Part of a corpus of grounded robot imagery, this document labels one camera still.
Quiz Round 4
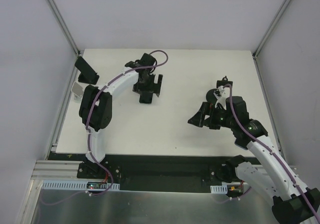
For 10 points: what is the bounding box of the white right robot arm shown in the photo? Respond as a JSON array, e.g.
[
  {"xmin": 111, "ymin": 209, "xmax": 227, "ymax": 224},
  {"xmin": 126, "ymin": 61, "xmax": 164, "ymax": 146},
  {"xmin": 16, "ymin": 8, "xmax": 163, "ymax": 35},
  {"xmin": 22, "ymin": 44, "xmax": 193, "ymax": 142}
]
[{"xmin": 188, "ymin": 89, "xmax": 320, "ymax": 224}]

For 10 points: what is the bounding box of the white slotted cable duct left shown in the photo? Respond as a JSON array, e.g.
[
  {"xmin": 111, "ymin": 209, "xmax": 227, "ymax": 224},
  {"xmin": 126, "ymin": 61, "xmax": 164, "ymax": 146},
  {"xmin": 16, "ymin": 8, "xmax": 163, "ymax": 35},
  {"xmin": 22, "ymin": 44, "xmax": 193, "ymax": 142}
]
[{"xmin": 42, "ymin": 180, "xmax": 120, "ymax": 192}]

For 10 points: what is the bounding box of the black round-base clamp stand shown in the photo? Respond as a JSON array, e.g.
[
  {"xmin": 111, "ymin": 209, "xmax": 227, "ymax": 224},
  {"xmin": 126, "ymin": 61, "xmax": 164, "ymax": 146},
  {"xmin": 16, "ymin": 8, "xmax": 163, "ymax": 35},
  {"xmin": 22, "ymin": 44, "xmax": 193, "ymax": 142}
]
[{"xmin": 205, "ymin": 76, "xmax": 233, "ymax": 106}]

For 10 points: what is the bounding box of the white slotted cable duct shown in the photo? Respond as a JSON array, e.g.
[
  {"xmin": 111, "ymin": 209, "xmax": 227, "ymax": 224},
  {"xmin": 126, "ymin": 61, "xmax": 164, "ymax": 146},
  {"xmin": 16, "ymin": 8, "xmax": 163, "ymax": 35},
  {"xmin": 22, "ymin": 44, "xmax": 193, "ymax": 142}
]
[
  {"xmin": 42, "ymin": 180, "xmax": 120, "ymax": 192},
  {"xmin": 210, "ymin": 184, "xmax": 228, "ymax": 195}
]

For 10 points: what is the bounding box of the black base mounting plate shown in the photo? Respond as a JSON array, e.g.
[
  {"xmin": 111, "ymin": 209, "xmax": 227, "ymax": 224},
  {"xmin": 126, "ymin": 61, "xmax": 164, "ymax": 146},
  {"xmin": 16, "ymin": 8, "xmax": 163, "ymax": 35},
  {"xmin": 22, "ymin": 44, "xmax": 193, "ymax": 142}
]
[{"xmin": 48, "ymin": 153, "xmax": 241, "ymax": 193}]

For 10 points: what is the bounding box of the aluminium frame rail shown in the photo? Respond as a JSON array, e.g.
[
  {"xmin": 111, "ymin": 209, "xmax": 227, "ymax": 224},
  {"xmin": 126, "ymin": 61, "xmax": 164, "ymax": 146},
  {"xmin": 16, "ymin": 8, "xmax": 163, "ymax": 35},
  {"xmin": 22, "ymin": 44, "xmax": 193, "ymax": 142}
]
[
  {"xmin": 252, "ymin": 0, "xmax": 293, "ymax": 60},
  {"xmin": 45, "ymin": 0, "xmax": 81, "ymax": 56}
]

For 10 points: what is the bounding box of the smartphone with blue edge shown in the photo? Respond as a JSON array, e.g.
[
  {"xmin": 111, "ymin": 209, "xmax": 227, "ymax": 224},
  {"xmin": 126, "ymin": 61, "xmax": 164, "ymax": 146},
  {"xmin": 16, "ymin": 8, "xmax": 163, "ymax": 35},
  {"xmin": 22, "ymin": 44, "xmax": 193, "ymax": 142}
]
[{"xmin": 235, "ymin": 143, "xmax": 248, "ymax": 151}]

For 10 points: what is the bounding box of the aluminium frame rail left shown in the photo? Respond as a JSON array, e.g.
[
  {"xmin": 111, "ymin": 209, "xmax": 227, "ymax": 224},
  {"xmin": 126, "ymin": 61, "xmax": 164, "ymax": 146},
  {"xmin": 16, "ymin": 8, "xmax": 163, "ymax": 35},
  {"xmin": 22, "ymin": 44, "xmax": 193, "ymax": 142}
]
[{"xmin": 45, "ymin": 0, "xmax": 81, "ymax": 56}]

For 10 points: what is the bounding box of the black smartphone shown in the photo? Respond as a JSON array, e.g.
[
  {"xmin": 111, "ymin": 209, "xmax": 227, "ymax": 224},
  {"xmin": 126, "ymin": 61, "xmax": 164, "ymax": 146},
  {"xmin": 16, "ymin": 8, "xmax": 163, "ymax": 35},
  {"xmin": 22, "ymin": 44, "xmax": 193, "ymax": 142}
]
[{"xmin": 74, "ymin": 56, "xmax": 96, "ymax": 74}]

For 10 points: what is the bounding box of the white folding phone stand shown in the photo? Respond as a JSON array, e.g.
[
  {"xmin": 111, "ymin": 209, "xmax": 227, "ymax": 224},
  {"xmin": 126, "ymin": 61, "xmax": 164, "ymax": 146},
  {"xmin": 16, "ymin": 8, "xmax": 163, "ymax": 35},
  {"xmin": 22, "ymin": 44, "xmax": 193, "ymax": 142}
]
[{"xmin": 71, "ymin": 81, "xmax": 84, "ymax": 103}]

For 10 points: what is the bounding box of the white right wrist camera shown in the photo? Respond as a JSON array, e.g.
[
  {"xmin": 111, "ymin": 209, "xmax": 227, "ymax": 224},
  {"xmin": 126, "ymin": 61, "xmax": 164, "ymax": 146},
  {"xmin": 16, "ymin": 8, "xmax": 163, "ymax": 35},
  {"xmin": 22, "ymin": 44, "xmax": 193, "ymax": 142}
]
[{"xmin": 214, "ymin": 85, "xmax": 230, "ymax": 108}]

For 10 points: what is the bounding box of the aluminium frame rail right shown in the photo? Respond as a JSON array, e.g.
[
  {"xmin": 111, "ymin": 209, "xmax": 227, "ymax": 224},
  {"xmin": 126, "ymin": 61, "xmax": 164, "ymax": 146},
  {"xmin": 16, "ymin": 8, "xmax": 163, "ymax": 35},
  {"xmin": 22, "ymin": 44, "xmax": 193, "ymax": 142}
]
[{"xmin": 252, "ymin": 0, "xmax": 293, "ymax": 60}]

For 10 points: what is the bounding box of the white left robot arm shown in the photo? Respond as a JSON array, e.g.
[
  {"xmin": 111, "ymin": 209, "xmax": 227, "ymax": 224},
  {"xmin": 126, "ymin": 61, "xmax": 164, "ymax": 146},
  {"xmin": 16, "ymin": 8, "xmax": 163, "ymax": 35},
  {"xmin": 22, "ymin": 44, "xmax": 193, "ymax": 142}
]
[{"xmin": 78, "ymin": 50, "xmax": 169, "ymax": 179}]

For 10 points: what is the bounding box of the white slotted cable duct right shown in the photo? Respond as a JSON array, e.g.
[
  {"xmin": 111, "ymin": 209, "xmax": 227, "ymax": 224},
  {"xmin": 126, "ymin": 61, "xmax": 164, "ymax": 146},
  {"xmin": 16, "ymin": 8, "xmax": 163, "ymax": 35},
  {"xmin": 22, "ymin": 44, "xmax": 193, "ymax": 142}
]
[{"xmin": 210, "ymin": 184, "xmax": 228, "ymax": 195}]

